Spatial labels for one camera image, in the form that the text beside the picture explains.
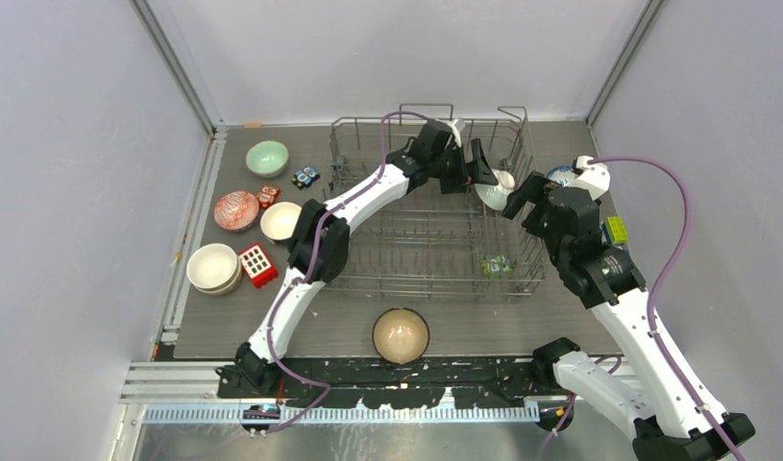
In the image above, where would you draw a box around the grey wire dish rack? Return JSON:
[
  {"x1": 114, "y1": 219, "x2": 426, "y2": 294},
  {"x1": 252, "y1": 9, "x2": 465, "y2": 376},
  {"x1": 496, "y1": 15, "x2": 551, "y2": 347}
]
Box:
[{"x1": 323, "y1": 103, "x2": 547, "y2": 302}]

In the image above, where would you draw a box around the red toy block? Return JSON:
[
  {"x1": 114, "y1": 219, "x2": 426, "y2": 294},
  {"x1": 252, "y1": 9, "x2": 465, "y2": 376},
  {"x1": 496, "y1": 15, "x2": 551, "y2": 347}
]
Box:
[{"x1": 238, "y1": 243, "x2": 279, "y2": 289}]

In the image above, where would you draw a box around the pale green celadon bowl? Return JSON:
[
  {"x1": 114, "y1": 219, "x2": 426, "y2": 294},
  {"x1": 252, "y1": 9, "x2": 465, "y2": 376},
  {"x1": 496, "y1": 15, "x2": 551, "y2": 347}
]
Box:
[{"x1": 245, "y1": 140, "x2": 289, "y2": 179}]

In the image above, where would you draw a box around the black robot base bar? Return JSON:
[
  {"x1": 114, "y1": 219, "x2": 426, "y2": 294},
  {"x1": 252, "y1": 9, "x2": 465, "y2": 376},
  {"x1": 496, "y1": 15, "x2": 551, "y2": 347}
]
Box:
[{"x1": 215, "y1": 350, "x2": 574, "y2": 430}]

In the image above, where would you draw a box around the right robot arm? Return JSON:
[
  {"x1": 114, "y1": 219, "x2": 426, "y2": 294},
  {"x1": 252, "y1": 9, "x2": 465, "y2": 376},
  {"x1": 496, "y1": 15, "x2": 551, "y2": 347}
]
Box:
[{"x1": 503, "y1": 172, "x2": 756, "y2": 460}]

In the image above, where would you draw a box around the teal and white bowl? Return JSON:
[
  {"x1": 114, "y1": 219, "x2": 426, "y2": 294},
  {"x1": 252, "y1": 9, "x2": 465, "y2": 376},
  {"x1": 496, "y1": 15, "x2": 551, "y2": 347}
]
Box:
[{"x1": 259, "y1": 202, "x2": 302, "y2": 244}]

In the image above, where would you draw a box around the light green striped bowl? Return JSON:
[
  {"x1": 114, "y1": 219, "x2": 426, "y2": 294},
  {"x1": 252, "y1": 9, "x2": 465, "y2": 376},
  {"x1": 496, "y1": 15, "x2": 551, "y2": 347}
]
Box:
[{"x1": 474, "y1": 169, "x2": 516, "y2": 211}]

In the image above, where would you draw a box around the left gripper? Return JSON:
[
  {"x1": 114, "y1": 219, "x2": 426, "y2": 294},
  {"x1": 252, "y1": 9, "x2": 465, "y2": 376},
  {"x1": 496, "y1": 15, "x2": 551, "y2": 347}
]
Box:
[{"x1": 429, "y1": 139, "x2": 498, "y2": 195}]

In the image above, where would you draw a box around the red owl toy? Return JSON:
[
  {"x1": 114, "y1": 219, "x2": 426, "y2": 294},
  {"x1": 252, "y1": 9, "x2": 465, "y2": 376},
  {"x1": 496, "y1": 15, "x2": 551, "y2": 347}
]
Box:
[{"x1": 256, "y1": 184, "x2": 281, "y2": 209}]

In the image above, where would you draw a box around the green owl toy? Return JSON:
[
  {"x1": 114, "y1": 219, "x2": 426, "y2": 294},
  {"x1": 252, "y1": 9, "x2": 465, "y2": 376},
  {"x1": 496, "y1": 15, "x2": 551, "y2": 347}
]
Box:
[{"x1": 479, "y1": 255, "x2": 514, "y2": 278}]

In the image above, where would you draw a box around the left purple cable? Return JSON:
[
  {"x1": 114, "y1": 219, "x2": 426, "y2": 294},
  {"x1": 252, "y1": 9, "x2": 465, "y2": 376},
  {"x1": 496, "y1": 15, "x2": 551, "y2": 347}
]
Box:
[{"x1": 263, "y1": 110, "x2": 430, "y2": 435}]

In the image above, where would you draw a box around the green blue toy car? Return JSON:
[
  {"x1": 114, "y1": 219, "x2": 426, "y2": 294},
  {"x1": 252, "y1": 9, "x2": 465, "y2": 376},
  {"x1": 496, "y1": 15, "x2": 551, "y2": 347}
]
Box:
[{"x1": 601, "y1": 216, "x2": 629, "y2": 246}]

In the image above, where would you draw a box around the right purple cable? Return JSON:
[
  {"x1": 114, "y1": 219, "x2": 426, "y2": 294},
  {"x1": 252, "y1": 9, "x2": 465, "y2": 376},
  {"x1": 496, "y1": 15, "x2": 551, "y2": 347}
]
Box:
[{"x1": 588, "y1": 156, "x2": 748, "y2": 461}]

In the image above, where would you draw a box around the dark teal painted bowl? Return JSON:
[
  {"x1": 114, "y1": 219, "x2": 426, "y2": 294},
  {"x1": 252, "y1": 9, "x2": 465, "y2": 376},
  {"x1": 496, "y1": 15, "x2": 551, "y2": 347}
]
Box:
[{"x1": 372, "y1": 307, "x2": 430, "y2": 365}]

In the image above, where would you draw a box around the purple cable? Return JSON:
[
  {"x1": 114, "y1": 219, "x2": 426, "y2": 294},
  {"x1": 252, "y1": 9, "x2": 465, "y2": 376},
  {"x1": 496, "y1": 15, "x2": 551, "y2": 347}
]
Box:
[
  {"x1": 588, "y1": 156, "x2": 748, "y2": 461},
  {"x1": 263, "y1": 110, "x2": 430, "y2": 435}
]

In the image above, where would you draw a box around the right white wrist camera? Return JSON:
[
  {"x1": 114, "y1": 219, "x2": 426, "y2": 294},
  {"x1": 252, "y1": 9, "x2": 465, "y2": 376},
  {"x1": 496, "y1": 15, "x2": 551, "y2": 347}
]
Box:
[{"x1": 566, "y1": 156, "x2": 611, "y2": 201}]

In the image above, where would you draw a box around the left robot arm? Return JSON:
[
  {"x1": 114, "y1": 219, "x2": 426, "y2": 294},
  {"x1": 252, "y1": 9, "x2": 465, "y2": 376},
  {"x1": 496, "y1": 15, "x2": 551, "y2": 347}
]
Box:
[{"x1": 233, "y1": 119, "x2": 498, "y2": 398}]

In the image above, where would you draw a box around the beige bowl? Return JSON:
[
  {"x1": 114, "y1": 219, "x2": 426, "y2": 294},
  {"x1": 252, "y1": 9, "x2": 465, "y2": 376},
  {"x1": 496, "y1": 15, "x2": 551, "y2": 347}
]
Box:
[
  {"x1": 185, "y1": 243, "x2": 240, "y2": 291},
  {"x1": 197, "y1": 268, "x2": 243, "y2": 296}
]

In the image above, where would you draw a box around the blue floral white bowl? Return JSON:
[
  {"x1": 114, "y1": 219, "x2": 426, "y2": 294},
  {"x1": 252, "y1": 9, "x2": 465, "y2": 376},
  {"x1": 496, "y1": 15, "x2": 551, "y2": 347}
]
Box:
[{"x1": 547, "y1": 165, "x2": 578, "y2": 186}]

